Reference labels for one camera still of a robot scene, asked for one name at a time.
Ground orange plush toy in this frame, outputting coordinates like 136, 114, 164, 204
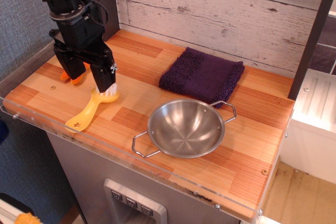
60, 71, 84, 85

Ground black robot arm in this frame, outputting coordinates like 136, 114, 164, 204
43, 0, 117, 96

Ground clear acrylic guard rail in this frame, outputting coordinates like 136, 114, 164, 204
0, 96, 264, 219

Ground white toy sink unit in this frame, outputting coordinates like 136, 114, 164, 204
280, 69, 335, 183

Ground purple folded towel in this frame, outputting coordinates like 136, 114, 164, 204
159, 47, 245, 104

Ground yellow brush white bristles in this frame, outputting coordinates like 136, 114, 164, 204
65, 83, 119, 133

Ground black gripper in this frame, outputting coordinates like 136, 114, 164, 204
49, 15, 117, 93

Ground silver metal bowl with handles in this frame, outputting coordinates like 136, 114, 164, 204
132, 99, 237, 158

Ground dark vertical post right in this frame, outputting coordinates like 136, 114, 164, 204
288, 0, 333, 100

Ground orange object bottom left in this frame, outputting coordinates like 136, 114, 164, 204
14, 212, 41, 224

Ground grey toy fridge cabinet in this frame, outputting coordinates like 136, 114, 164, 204
47, 133, 239, 223

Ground silver dispenser panel with buttons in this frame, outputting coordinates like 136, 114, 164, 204
104, 178, 168, 223

